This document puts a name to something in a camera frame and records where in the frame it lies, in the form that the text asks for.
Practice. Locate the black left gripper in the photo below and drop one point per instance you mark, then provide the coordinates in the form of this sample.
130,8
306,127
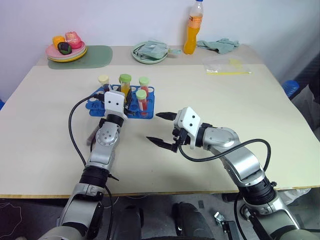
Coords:
128,108

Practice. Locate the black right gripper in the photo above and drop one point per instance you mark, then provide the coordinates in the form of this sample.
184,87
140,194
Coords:
182,137

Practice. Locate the green-capped orange test tube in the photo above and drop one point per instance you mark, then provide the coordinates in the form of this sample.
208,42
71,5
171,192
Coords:
125,83

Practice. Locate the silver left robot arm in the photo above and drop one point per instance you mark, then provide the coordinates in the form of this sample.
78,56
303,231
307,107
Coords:
107,135

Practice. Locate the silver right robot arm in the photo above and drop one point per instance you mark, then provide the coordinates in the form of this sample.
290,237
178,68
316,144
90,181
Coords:
225,137

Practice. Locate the green-capped red test tube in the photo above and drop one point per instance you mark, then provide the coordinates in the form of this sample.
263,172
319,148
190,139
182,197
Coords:
144,83
142,100

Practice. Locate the blue test tube rack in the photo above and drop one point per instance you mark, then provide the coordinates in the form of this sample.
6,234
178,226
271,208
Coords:
150,113

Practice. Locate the cream-capped dark red test tube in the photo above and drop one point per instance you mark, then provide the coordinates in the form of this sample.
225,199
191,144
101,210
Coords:
104,80

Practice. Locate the pale green plate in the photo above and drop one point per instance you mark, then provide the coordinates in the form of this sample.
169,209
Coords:
140,60

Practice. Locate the green placemat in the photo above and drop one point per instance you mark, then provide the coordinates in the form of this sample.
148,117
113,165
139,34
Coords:
100,56

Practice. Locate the stack of colourful plates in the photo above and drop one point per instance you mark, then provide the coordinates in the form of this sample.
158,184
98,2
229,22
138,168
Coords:
82,54

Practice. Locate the pink toy food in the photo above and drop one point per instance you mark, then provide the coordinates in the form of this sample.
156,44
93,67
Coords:
73,40

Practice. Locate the dark toy food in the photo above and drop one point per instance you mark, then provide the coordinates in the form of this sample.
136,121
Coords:
64,48

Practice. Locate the light green stacked plate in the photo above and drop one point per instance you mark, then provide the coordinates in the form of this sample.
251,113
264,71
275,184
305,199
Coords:
56,59

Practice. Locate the clear plastic zip bag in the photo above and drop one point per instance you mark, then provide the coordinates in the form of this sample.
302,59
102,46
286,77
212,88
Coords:
220,65

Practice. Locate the orange drink bottle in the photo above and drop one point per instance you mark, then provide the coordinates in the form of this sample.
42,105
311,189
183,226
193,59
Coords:
192,37

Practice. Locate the pink plate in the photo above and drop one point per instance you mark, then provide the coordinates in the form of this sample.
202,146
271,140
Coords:
50,51

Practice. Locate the orange toy food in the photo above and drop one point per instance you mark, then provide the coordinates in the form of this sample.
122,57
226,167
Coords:
58,40

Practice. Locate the dark rounded shape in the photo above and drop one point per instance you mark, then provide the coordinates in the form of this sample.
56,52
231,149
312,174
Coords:
192,222

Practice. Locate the teal crumpled cloth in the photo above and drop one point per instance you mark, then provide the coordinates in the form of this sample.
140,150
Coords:
222,45

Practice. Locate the grey caster wheel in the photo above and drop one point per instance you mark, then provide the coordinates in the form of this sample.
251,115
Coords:
219,218

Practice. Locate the blue object at edge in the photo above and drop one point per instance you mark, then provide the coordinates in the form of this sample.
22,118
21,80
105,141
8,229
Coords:
1,103

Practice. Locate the blue stool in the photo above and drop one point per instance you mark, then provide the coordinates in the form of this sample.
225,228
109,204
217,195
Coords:
291,88

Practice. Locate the white plastic bag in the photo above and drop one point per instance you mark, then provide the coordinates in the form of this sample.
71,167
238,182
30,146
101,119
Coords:
296,196

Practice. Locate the dark striped object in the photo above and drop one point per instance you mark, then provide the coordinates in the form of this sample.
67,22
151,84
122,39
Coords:
311,75

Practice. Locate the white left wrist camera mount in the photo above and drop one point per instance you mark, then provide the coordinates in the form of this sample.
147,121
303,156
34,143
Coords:
113,103

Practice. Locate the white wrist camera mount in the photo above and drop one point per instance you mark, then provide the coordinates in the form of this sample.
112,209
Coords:
190,120
113,103

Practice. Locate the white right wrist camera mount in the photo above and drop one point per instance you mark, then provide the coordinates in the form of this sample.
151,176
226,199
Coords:
190,120

